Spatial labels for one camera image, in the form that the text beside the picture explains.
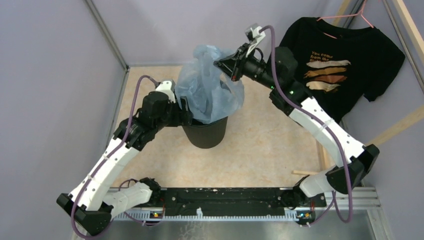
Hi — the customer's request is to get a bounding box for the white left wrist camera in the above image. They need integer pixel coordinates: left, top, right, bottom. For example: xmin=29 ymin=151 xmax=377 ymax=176
xmin=155 ymin=79 xmax=177 ymax=103

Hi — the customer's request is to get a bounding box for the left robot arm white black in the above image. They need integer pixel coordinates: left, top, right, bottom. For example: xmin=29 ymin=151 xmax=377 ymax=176
xmin=56 ymin=90 xmax=193 ymax=240

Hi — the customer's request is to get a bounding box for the wooden frame bar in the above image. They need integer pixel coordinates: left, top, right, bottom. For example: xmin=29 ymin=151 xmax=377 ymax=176
xmin=368 ymin=105 xmax=424 ymax=146

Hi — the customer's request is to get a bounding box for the black plastic trash bin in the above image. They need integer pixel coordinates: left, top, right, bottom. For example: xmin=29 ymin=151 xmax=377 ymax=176
xmin=180 ymin=79 xmax=229 ymax=150

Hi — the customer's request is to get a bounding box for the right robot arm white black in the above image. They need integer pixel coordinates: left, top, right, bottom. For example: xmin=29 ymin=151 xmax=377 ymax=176
xmin=213 ymin=43 xmax=380 ymax=206

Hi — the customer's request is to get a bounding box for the pink wire clothes hanger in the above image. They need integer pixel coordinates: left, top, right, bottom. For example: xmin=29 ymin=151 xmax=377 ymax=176
xmin=316 ymin=0 xmax=375 ymax=29

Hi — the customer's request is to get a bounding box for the wooden stick on floor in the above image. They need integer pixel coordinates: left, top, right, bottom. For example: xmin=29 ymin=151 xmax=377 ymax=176
xmin=291 ymin=170 xmax=318 ymax=176

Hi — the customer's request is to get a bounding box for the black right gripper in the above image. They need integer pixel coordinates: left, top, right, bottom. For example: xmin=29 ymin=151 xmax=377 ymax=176
xmin=212 ymin=44 xmax=278 ymax=91

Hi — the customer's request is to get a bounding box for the light blue plastic trash bag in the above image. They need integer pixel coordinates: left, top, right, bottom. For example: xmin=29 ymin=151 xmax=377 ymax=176
xmin=174 ymin=45 xmax=245 ymax=124

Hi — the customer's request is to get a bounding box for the black printed t-shirt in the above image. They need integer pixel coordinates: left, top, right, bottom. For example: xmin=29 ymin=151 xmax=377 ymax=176
xmin=280 ymin=17 xmax=406 ymax=122

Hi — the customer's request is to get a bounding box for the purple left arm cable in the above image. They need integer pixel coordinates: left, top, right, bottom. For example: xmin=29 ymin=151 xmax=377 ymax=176
xmin=70 ymin=75 xmax=160 ymax=240

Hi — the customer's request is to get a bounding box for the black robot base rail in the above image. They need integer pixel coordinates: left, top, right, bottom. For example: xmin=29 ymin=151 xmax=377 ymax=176
xmin=114 ymin=187 xmax=328 ymax=226

